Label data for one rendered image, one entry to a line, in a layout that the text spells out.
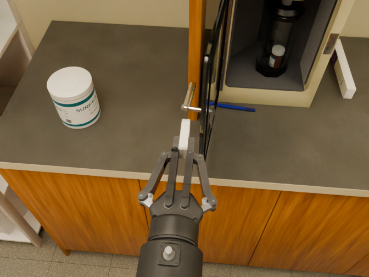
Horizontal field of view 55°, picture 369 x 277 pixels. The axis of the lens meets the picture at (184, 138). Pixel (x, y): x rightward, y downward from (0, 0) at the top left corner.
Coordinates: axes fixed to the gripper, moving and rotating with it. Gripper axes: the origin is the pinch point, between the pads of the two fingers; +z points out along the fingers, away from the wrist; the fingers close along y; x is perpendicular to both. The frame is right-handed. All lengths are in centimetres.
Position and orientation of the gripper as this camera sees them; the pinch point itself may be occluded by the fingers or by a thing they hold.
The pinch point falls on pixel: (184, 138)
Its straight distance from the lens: 64.2
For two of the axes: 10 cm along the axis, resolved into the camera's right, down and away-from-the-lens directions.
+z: 0.9, -7.9, 6.0
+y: -10.0, -0.7, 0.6
